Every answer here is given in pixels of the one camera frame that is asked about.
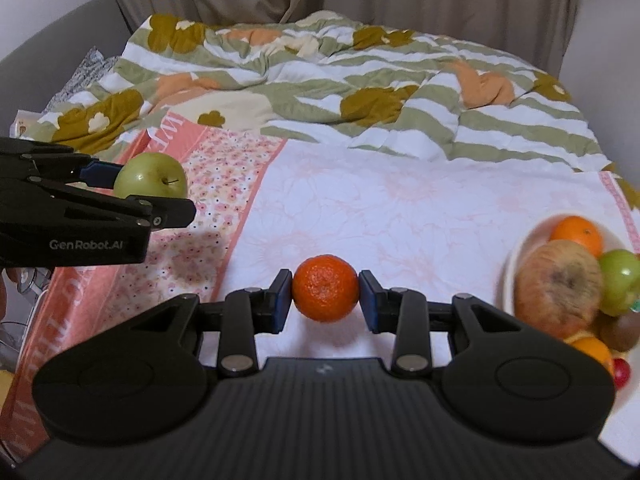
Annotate small green apple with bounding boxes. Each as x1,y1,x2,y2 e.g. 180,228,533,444
113,153,188,198

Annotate small orange mandarin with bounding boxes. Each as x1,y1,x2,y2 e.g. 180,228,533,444
292,255,359,323

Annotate large green apple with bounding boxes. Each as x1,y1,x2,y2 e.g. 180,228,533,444
599,249,639,316

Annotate grey sofa backrest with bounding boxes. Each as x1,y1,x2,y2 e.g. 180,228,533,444
1,0,131,136

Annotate pink white floral towel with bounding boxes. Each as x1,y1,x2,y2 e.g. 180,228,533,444
1,115,639,458

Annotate bruised reddish apple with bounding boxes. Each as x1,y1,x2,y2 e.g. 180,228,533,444
513,240,603,339

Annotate large orange in plate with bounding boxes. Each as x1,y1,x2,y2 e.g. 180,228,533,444
549,216,604,258

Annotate front orange in plate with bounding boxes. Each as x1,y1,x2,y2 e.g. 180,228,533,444
570,337,614,376

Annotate green striped floral blanket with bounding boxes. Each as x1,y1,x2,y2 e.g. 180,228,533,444
22,8,640,212

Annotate brown kiwi with sticker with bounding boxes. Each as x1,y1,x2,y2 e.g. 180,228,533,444
599,311,640,352

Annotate white ceramic plate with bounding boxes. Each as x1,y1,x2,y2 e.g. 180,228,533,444
501,211,640,453

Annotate red cherry tomato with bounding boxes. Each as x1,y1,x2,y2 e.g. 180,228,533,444
613,358,631,390

